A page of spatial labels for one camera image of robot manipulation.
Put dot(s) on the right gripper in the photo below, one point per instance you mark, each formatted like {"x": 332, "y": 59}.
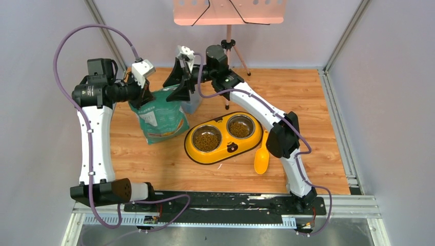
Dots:
{"x": 175, "y": 78}

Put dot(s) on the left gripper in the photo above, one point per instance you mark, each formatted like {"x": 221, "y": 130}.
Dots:
{"x": 138, "y": 91}

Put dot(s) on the green pet food bag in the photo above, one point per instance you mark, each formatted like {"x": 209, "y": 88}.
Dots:
{"x": 160, "y": 120}

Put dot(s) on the yellow plastic scoop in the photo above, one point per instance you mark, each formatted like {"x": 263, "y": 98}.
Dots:
{"x": 261, "y": 159}

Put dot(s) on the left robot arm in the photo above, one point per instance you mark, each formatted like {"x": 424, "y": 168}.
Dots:
{"x": 96, "y": 96}

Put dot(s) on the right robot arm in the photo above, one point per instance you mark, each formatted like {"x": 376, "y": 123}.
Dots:
{"x": 211, "y": 76}

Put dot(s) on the yellow double pet bowl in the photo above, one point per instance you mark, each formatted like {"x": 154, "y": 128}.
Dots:
{"x": 230, "y": 146}

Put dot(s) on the blue wrapped package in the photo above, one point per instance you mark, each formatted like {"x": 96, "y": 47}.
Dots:
{"x": 190, "y": 107}

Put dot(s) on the brown kibble in bowls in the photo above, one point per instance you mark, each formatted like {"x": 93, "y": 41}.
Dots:
{"x": 207, "y": 138}

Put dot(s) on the pink music stand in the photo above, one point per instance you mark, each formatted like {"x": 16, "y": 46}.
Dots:
{"x": 228, "y": 13}

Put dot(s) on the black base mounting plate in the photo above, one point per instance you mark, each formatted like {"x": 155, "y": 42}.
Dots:
{"x": 226, "y": 208}

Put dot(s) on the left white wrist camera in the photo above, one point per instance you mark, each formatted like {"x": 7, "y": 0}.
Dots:
{"x": 141, "y": 70}

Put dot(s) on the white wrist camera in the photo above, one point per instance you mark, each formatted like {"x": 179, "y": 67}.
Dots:
{"x": 186, "y": 56}
{"x": 141, "y": 70}

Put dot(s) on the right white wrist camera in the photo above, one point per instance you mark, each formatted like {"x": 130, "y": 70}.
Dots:
{"x": 186, "y": 56}

